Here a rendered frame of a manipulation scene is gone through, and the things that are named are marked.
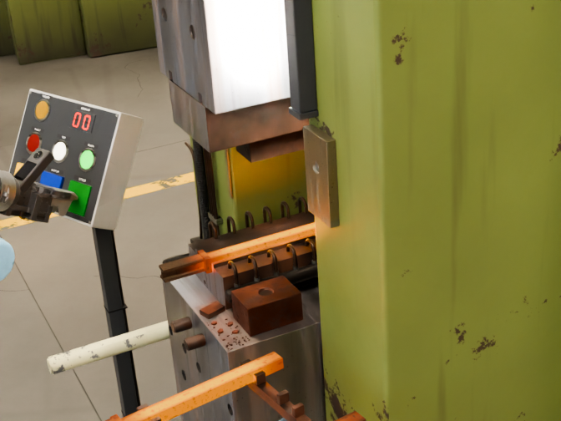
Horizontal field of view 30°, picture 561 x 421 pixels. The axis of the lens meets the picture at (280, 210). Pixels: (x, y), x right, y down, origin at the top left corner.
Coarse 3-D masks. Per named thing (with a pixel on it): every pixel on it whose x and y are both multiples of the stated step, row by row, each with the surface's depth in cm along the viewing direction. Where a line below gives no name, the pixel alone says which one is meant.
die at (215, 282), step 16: (272, 224) 237; (288, 224) 235; (304, 224) 234; (208, 240) 232; (224, 240) 232; (240, 240) 229; (304, 240) 226; (240, 256) 220; (256, 256) 222; (288, 256) 221; (304, 256) 222; (224, 272) 216; (240, 272) 216; (272, 272) 220; (208, 288) 226; (224, 288) 216; (224, 304) 218
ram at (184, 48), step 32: (160, 0) 206; (192, 0) 190; (224, 0) 186; (256, 0) 189; (160, 32) 211; (192, 32) 195; (224, 32) 188; (256, 32) 191; (160, 64) 217; (192, 64) 198; (224, 64) 191; (256, 64) 194; (192, 96) 203; (224, 96) 193; (256, 96) 196; (288, 96) 199
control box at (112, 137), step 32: (32, 96) 264; (32, 128) 263; (64, 128) 256; (96, 128) 249; (128, 128) 248; (64, 160) 255; (96, 160) 248; (128, 160) 251; (96, 192) 247; (96, 224) 248
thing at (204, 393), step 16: (272, 352) 192; (240, 368) 188; (256, 368) 187; (272, 368) 189; (208, 384) 184; (224, 384) 184; (240, 384) 186; (176, 400) 180; (192, 400) 181; (208, 400) 183; (112, 416) 177; (128, 416) 177; (144, 416) 177; (160, 416) 178; (176, 416) 180
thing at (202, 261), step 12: (300, 228) 228; (312, 228) 228; (252, 240) 225; (264, 240) 225; (276, 240) 225; (288, 240) 226; (204, 252) 220; (216, 252) 221; (228, 252) 221; (240, 252) 222; (168, 264) 217; (180, 264) 217; (192, 264) 217; (204, 264) 219; (168, 276) 217; (180, 276) 217
